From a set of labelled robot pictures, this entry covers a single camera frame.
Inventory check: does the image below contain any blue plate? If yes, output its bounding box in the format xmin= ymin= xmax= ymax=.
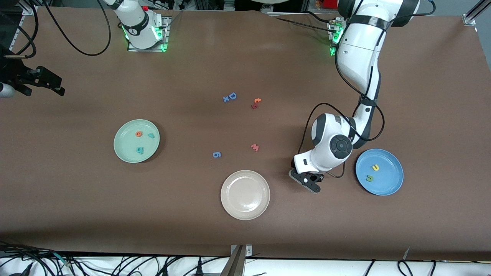
xmin=355 ymin=148 xmax=404 ymax=196

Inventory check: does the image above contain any aluminium table edge bracket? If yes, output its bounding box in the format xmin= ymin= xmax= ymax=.
xmin=221 ymin=245 xmax=253 ymax=276

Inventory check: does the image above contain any brown table cover sheet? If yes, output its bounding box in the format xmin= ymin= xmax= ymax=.
xmin=0 ymin=7 xmax=491 ymax=262

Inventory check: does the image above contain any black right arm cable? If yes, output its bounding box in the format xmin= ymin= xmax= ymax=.
xmin=4 ymin=0 xmax=112 ymax=59

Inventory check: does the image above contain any beige plate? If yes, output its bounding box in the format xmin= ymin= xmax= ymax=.
xmin=220 ymin=170 xmax=271 ymax=221

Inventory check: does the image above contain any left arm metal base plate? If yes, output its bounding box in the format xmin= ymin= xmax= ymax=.
xmin=328 ymin=20 xmax=340 ymax=57

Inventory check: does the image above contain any light green plate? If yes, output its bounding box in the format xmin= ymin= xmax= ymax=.
xmin=114 ymin=119 xmax=160 ymax=164

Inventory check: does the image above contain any short black table cable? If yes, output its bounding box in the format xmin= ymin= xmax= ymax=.
xmin=304 ymin=11 xmax=338 ymax=24

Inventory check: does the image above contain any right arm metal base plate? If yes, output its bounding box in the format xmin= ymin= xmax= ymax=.
xmin=128 ymin=15 xmax=170 ymax=52

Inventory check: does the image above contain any long black table cable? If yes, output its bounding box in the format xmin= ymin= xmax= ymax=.
xmin=267 ymin=15 xmax=336 ymax=31

